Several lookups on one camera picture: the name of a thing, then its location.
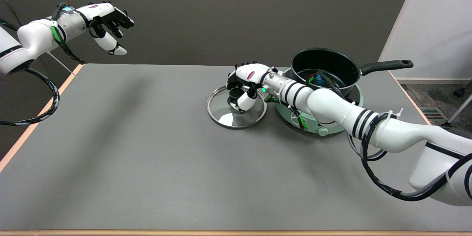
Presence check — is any blue plug black cable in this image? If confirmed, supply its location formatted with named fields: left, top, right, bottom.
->
left=307, top=71, right=347, bottom=100

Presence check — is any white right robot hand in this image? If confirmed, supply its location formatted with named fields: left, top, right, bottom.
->
left=226, top=62, right=275, bottom=114

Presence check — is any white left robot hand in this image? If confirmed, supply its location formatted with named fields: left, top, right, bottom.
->
left=79, top=1, right=135, bottom=56

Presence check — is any green black wrist cable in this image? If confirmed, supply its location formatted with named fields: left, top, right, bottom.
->
left=51, top=3, right=86, bottom=64
left=264, top=94, right=308, bottom=130

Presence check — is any mint green induction cooker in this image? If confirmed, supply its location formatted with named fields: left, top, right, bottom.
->
left=273, top=67, right=364, bottom=136

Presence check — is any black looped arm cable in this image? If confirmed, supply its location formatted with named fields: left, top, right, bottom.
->
left=347, top=112, right=472, bottom=202
left=0, top=67, right=60, bottom=126

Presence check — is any office chair wheeled base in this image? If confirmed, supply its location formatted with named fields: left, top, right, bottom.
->
left=441, top=79, right=472, bottom=128

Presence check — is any glass pot lid black knob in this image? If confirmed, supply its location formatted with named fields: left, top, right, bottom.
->
left=206, top=85, right=268, bottom=129

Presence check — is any floor vent grille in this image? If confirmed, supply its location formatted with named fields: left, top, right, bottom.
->
left=419, top=107, right=448, bottom=119

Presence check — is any black saucepan with handle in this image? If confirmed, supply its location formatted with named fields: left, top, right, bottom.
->
left=290, top=47, right=414, bottom=99

